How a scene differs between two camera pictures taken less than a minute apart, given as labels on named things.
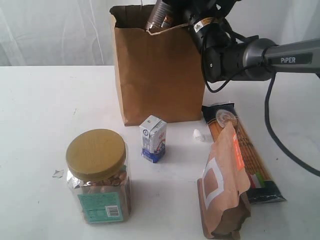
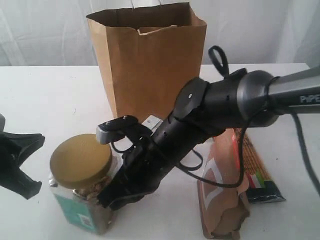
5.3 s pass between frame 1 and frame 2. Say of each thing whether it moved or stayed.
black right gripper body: moved
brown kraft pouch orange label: stayed
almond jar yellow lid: moved
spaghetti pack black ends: stayed
